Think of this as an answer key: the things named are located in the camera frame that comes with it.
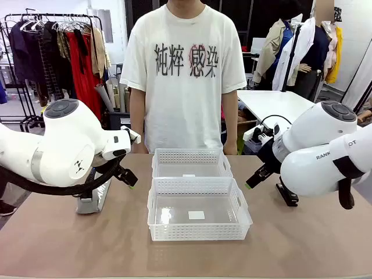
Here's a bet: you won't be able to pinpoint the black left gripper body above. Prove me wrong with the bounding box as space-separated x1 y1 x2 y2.
93 155 121 178

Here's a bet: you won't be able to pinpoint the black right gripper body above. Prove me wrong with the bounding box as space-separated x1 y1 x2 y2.
256 139 281 176

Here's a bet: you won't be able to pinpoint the grey Campus pencil case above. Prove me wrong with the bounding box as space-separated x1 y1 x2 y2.
76 176 113 215

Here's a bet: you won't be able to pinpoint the black stapler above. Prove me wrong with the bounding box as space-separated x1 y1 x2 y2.
275 176 300 208

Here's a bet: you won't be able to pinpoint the person's left forearm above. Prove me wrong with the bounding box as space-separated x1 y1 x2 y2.
220 91 239 145

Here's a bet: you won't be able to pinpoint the person's left hand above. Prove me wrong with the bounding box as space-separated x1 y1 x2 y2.
224 142 239 156

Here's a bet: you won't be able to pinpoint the cardboard box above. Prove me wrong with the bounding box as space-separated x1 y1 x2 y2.
237 119 258 146

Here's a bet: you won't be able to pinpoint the grey storage bin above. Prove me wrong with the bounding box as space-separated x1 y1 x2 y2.
108 111 132 130

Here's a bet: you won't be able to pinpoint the white table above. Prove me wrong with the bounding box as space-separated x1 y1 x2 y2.
237 90 316 123

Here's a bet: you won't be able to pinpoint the smaller white plastic mesh basket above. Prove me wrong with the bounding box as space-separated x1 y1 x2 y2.
151 148 234 180

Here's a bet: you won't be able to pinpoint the grey paper roll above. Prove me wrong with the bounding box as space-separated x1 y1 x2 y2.
95 83 116 113

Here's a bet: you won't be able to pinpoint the white tube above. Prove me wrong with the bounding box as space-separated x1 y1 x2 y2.
119 84 127 113

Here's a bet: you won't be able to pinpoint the cream paper roll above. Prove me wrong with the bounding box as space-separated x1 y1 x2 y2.
105 80 117 109

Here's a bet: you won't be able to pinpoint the larger white plastic mesh basket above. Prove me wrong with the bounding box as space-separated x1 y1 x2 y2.
147 177 253 242

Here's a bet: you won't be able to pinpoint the seated person in dark trousers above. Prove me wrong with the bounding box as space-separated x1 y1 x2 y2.
0 165 17 216

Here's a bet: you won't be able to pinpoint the person in white printed T-shirt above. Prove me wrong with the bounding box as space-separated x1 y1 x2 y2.
120 0 248 155

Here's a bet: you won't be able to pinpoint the red dress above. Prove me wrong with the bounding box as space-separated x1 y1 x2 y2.
67 31 102 121

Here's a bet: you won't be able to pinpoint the black stand pole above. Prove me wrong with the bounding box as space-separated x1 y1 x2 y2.
281 24 303 93

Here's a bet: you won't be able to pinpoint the seated person's bare legs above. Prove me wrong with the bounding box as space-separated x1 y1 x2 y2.
356 103 372 124

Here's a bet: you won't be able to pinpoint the mannequin in beige coat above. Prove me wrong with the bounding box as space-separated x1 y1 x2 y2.
252 17 294 91

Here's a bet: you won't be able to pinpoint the yellow garment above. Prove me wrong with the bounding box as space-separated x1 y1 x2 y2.
324 24 344 85

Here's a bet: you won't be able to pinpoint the beige hanging garment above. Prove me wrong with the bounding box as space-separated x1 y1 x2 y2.
90 27 112 80

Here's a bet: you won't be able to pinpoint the black grid-pattern garment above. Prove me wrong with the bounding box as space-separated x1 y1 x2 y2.
37 22 73 101

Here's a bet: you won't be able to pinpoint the white partition panel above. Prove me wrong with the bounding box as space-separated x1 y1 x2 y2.
339 37 372 110

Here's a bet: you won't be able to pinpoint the mannequin in white shirt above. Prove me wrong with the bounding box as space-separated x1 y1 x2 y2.
273 16 324 102

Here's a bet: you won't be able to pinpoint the olive patterned scarf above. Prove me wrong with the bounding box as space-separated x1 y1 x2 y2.
56 28 70 59

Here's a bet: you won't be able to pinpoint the navy hanging jacket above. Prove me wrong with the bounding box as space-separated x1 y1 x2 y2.
8 22 44 85

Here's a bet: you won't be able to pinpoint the black clothes rack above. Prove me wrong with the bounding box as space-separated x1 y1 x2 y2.
0 8 105 133

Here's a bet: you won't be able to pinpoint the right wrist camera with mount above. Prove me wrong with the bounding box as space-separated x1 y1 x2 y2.
243 123 276 144

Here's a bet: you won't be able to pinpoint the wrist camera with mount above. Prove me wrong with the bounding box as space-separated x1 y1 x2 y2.
120 124 142 145
243 123 276 144

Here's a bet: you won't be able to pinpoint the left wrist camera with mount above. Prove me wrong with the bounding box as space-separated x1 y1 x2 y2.
120 124 142 145

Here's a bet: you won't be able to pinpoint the thin black camera cable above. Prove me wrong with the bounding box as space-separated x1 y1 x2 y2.
260 115 293 131

